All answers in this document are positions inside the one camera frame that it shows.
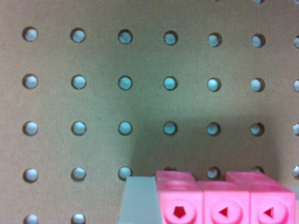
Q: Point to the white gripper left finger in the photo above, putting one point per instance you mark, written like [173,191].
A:
[140,202]

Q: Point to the pink studded block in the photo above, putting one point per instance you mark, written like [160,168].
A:
[242,198]

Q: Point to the brown pegboard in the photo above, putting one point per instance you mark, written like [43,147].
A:
[90,86]

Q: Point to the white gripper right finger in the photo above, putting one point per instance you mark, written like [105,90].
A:
[296,191]

